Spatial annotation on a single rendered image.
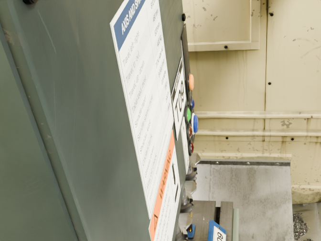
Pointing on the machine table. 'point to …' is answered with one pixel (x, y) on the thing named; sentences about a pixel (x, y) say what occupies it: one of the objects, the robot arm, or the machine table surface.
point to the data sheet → (144, 87)
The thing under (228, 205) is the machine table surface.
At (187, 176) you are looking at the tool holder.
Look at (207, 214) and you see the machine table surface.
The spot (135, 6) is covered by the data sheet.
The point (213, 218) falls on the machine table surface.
